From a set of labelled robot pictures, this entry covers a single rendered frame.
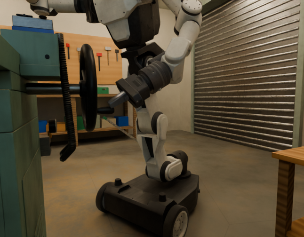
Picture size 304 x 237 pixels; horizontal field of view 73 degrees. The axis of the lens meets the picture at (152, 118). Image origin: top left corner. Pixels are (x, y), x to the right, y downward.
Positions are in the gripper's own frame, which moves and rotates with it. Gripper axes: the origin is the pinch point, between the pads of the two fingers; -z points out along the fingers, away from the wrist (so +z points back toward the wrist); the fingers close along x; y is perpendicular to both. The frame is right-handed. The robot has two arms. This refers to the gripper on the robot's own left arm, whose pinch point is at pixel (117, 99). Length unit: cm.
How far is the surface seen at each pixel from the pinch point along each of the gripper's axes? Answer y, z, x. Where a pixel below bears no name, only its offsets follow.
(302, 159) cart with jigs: -35, 49, -46
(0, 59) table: 25.5, -17.9, -0.5
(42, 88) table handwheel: 5.2, -16.3, 15.4
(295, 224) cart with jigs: -68, 41, -62
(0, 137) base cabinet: 13.1, -27.5, -4.1
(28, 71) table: 13.9, -16.1, 12.1
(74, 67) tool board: -179, 34, 298
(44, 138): -21.9, -27.9, 24.1
